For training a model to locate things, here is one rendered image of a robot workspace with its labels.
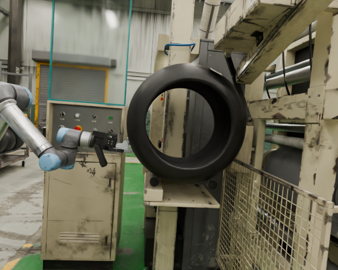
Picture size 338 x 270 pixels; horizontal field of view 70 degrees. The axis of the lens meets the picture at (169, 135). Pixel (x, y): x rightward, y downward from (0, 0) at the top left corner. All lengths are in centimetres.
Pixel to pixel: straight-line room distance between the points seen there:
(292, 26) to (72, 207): 175
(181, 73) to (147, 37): 981
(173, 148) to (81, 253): 111
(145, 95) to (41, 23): 1078
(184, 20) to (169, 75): 58
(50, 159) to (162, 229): 86
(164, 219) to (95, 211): 60
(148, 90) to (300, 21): 65
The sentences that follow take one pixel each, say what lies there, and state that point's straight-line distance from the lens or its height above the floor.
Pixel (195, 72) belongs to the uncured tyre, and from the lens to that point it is 113.
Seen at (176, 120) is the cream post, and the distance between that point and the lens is 150.
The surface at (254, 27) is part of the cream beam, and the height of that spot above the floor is 164.
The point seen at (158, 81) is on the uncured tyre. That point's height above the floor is 136.
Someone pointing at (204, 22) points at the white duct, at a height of 199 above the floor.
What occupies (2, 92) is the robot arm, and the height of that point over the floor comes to 126.
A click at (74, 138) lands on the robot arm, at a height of 107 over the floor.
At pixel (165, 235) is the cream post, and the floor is 46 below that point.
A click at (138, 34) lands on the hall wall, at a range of 1094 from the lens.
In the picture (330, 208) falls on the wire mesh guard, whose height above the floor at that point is 98.
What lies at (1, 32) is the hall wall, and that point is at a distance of 1225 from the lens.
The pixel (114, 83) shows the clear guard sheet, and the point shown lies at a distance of 187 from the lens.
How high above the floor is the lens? 120
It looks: 4 degrees down
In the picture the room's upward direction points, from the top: 4 degrees clockwise
